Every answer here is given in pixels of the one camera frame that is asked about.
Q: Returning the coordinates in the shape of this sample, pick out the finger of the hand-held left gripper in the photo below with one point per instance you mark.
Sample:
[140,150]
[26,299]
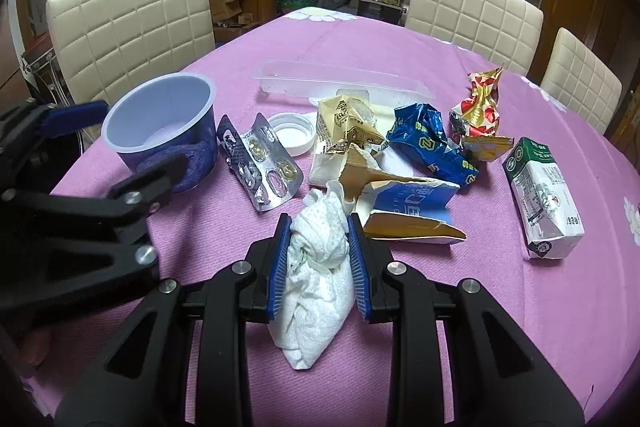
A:
[75,116]
[150,179]

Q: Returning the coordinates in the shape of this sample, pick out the white round lid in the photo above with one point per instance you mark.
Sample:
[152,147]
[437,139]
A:
[295,134]

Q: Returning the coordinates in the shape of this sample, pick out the purple floral tablecloth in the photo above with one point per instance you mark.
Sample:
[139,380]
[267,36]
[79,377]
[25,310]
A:
[500,307]

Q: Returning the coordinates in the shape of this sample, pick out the green white milk carton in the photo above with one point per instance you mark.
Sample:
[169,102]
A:
[545,202]

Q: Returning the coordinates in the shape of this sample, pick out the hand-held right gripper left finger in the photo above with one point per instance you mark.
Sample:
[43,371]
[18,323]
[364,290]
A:
[280,267]

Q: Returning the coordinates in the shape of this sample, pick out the coffee table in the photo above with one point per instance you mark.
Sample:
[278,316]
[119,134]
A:
[382,4]

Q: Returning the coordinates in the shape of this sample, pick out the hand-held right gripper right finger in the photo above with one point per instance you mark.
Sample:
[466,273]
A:
[357,267]

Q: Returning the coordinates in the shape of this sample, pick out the silver pill blister pack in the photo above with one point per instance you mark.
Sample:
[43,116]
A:
[260,162]

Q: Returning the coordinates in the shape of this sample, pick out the person's left hand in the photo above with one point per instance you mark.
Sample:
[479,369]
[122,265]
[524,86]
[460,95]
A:
[36,348]

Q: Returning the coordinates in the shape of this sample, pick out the torn blue cardboard box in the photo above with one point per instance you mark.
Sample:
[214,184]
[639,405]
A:
[405,207]

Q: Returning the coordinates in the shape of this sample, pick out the white tissue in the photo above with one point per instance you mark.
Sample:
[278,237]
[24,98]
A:
[315,267]

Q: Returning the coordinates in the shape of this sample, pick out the clear plastic tray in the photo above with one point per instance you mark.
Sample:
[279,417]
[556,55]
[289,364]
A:
[325,79]

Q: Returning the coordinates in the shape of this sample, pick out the red gold foil wrapper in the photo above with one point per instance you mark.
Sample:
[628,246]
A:
[477,112]

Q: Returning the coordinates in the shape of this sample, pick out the gold cream wrapper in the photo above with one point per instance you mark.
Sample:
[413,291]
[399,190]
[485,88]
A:
[345,122]

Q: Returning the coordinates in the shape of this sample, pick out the blue foil wrapper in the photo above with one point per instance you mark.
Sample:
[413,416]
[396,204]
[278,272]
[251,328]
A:
[425,137]

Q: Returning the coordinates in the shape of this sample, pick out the purple plastic cup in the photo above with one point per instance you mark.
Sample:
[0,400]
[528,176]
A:
[150,117]

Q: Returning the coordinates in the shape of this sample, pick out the open cardboard box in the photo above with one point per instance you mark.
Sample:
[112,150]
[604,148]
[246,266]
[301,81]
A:
[225,7]

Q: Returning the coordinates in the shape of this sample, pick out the cream quilted chair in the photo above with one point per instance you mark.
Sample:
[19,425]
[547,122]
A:
[130,22]
[580,77]
[470,17]

